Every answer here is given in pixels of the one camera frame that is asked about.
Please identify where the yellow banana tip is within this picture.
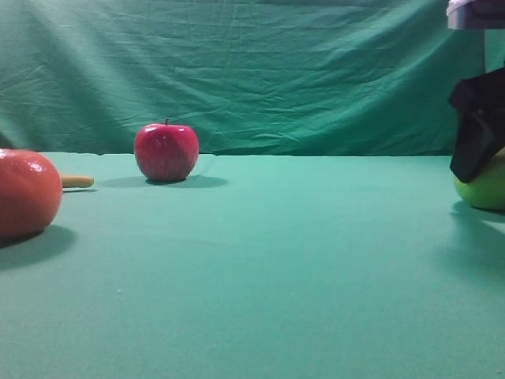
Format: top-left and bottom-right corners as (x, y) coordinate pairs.
(60, 175), (94, 188)

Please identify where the red apple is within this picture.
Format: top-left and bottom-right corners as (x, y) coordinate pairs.
(133, 118), (200, 182)

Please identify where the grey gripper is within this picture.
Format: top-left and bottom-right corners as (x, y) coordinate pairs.
(446, 0), (504, 183)

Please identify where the green pear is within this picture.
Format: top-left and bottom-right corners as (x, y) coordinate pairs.
(453, 148), (504, 212)

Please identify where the orange tangerine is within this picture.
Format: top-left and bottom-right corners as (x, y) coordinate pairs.
(1, 148), (62, 241)

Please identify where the green backdrop cloth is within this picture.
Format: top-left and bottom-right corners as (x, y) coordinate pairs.
(1, 1), (504, 156)

